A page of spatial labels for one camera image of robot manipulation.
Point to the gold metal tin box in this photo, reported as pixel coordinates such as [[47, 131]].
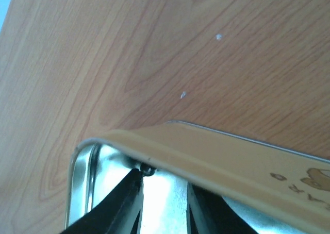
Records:
[[273, 189]]

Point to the black pawn chess piece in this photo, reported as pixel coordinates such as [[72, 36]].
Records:
[[147, 170]]

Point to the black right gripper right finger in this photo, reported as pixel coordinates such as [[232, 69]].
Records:
[[209, 213]]

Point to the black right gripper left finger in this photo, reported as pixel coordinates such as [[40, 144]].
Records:
[[119, 212]]

